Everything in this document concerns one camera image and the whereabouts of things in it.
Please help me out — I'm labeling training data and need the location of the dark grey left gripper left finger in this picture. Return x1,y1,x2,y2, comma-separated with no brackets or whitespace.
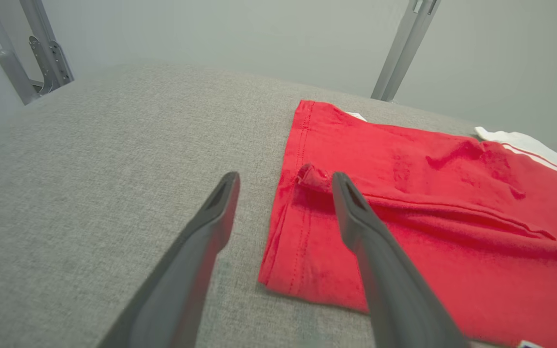
97,171,241,348

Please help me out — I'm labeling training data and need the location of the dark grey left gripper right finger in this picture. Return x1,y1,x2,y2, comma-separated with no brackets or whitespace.
331,171,470,348

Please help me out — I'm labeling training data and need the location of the grey metal partition post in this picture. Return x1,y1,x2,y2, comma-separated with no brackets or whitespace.
0,0,61,104
371,0,441,102

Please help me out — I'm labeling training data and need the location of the dark post bracket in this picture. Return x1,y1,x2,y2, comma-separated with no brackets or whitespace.
28,35,74,95

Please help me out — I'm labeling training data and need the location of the grey fabric sofa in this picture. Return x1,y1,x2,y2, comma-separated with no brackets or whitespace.
0,63,557,348

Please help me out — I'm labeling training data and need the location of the red shirt with white sleeves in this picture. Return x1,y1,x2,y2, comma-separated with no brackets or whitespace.
258,100,557,348

